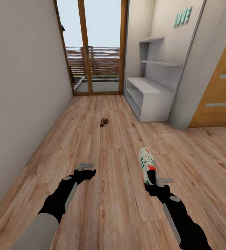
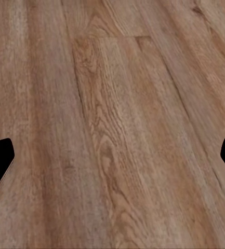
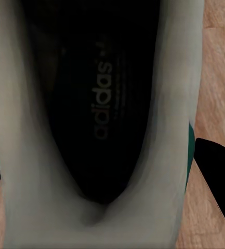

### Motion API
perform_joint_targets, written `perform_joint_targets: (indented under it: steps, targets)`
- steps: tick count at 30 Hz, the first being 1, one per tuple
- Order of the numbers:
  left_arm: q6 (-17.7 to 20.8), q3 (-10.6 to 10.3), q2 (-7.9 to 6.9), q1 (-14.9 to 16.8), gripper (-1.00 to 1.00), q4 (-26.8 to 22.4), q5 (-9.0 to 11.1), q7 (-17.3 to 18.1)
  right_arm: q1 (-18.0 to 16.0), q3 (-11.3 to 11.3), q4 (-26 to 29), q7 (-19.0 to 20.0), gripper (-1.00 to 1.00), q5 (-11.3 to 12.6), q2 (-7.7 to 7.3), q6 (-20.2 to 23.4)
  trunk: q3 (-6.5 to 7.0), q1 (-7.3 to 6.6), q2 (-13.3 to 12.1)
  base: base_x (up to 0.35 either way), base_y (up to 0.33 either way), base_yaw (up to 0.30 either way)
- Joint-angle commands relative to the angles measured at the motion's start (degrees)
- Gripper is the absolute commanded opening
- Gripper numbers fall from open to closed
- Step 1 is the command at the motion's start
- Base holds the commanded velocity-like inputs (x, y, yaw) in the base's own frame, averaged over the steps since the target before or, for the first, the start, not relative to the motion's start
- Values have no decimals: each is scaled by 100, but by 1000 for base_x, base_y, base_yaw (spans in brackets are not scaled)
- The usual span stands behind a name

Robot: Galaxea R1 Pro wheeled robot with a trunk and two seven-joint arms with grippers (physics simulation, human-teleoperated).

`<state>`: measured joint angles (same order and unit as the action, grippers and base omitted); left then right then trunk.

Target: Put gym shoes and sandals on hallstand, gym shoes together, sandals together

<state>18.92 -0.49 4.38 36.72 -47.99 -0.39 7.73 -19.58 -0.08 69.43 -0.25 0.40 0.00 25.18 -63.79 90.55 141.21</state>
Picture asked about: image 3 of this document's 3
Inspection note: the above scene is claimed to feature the gym shoe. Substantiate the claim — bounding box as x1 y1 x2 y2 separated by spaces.
0 0 204 249

